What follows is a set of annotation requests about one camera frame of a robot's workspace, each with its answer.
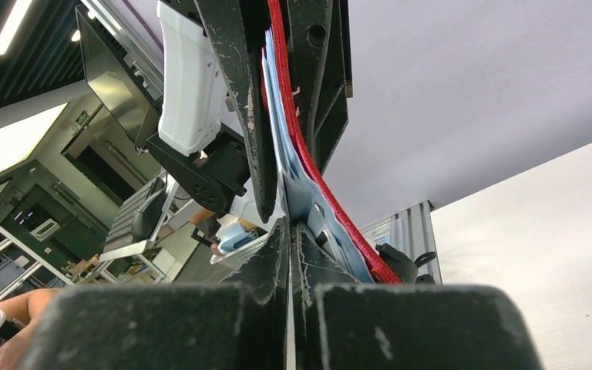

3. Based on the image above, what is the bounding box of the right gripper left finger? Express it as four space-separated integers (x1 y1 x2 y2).
20 218 290 369

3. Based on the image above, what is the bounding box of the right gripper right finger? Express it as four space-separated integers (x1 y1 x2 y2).
291 224 542 369

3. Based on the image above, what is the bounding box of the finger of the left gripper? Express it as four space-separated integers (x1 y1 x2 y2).
195 0 277 223
281 0 353 172

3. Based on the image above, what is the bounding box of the red leather card holder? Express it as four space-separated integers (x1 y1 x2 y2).
261 1 400 284

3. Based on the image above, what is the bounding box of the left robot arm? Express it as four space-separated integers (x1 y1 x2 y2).
148 1 352 225

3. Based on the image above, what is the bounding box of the white perforated basket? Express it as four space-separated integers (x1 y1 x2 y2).
210 234 269 270

